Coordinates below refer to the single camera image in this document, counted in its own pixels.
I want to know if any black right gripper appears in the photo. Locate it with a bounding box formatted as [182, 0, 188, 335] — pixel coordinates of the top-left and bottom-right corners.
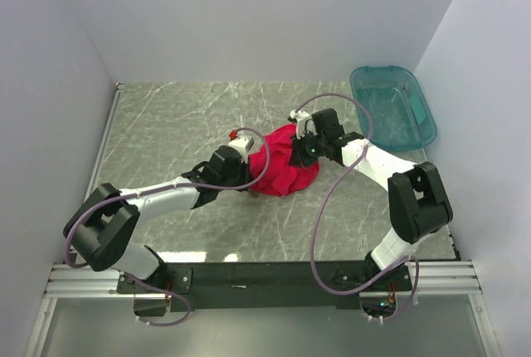
[289, 129, 327, 169]

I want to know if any red t shirt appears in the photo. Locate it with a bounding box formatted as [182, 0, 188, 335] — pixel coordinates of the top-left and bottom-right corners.
[251, 124, 319, 197]

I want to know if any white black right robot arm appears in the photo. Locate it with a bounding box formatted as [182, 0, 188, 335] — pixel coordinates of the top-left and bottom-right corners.
[290, 109, 453, 290]

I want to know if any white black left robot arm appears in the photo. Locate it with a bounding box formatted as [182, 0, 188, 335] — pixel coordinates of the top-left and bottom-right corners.
[63, 145, 251, 292]

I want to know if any teal plastic bin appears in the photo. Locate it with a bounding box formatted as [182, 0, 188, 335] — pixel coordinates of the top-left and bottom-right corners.
[349, 66, 437, 152]

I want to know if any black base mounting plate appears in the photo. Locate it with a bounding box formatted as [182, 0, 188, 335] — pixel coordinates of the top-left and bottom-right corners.
[116, 261, 412, 317]

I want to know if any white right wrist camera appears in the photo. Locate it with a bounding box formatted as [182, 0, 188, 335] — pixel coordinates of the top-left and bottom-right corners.
[288, 110, 313, 139]

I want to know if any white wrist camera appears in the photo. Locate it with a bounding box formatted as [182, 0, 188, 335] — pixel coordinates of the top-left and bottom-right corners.
[288, 110, 313, 139]
[228, 130, 254, 164]

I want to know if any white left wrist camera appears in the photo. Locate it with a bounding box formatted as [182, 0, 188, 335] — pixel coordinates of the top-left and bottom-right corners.
[228, 130, 254, 164]

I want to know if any aluminium front rail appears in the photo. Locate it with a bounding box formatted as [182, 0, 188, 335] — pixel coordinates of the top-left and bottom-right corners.
[43, 262, 482, 299]

